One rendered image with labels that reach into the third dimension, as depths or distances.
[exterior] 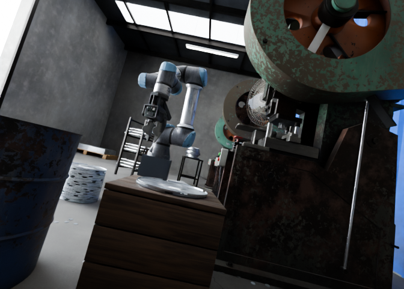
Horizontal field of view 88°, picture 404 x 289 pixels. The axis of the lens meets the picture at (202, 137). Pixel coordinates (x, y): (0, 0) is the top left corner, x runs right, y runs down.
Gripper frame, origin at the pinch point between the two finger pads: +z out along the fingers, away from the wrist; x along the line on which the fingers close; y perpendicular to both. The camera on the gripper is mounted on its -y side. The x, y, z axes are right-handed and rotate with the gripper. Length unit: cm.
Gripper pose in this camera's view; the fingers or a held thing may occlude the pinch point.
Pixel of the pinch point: (152, 139)
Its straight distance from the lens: 97.0
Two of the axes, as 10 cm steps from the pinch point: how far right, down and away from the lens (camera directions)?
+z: -2.3, 9.6, -1.3
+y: -3.3, -2.0, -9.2
